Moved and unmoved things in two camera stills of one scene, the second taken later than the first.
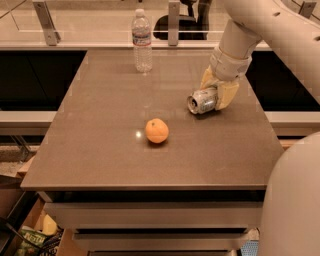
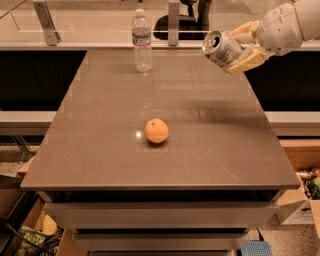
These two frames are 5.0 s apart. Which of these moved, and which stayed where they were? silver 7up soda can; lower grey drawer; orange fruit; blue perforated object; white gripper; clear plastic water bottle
Moved: white gripper; silver 7up soda can
Stayed: clear plastic water bottle; orange fruit; blue perforated object; lower grey drawer
